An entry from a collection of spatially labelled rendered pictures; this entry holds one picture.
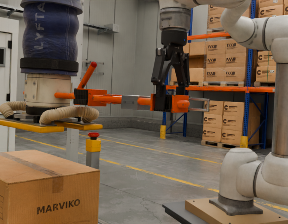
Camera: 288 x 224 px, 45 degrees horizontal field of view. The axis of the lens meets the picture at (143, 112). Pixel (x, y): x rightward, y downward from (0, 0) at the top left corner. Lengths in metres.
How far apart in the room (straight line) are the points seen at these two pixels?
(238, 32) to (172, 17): 0.43
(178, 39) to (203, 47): 8.77
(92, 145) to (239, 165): 0.89
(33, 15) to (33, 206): 0.70
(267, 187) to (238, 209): 0.17
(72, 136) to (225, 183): 3.23
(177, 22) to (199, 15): 10.76
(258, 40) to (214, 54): 8.04
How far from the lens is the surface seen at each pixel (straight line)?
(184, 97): 1.00
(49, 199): 1.42
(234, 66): 9.11
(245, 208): 1.63
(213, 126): 9.45
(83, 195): 1.50
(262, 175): 1.54
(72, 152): 4.63
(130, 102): 1.07
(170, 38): 1.00
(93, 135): 2.06
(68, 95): 1.30
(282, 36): 1.42
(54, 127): 1.27
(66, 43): 1.37
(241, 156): 1.58
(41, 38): 1.37
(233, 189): 1.60
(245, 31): 1.40
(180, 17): 1.01
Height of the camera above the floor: 1.28
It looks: 3 degrees down
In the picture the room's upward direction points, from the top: 3 degrees clockwise
